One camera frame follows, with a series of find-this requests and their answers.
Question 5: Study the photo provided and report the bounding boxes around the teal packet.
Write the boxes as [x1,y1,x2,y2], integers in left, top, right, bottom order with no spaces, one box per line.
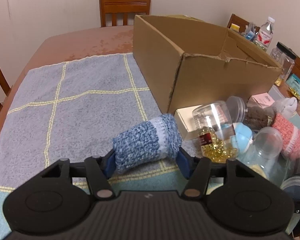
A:
[286,74,300,96]

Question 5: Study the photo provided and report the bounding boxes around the clear plastic jar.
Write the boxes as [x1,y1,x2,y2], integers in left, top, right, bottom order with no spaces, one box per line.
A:
[238,127,283,180]

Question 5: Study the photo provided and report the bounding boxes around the blue knitted sock roll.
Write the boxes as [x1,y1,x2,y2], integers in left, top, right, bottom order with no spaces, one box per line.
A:
[113,114,182,173]

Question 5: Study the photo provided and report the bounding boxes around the pink cosmetic box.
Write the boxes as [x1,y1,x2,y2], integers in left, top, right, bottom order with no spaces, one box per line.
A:
[249,93,275,108]

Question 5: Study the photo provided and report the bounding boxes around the pink knitted sock roll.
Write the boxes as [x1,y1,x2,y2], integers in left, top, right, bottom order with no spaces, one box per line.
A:
[272,113,300,159]

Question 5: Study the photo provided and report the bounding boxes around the jar with brown knit pads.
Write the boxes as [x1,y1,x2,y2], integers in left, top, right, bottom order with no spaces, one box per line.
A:
[226,96,275,132]

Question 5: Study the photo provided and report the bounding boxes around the gold foil ornament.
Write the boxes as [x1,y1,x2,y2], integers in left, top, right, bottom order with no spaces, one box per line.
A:
[288,87,300,100]

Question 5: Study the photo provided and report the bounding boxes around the clear jar lower right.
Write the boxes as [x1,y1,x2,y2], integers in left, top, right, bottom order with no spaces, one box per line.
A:
[280,176,300,199]

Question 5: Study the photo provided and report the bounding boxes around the wooden chair far right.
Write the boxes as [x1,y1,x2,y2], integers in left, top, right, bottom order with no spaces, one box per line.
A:
[226,14,249,33]

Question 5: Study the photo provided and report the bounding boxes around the brown cardboard box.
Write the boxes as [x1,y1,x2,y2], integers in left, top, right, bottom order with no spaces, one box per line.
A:
[133,15,281,113]

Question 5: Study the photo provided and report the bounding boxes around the jar with yellow capsules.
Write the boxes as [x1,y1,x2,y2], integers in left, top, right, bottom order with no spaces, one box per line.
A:
[192,101,239,163]

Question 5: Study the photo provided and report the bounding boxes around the wooden chair far side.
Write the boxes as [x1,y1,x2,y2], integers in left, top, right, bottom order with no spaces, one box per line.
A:
[99,0,151,27]

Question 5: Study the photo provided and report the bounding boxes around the large jar black lid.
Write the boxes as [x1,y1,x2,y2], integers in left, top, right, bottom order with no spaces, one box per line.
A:
[270,42,297,87]

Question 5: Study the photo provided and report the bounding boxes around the cream cardboard small box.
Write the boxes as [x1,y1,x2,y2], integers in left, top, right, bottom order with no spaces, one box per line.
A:
[174,105,199,141]

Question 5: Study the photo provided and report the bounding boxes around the grey white sock roll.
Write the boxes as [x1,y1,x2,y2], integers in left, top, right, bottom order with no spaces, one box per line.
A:
[273,97,298,119]

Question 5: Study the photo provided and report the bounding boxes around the blue white round toy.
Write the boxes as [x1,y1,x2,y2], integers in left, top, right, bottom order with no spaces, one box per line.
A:
[234,122,253,153]

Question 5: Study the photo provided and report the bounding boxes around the clear water bottle red label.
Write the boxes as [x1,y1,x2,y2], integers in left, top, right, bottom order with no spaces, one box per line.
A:
[254,16,275,51]

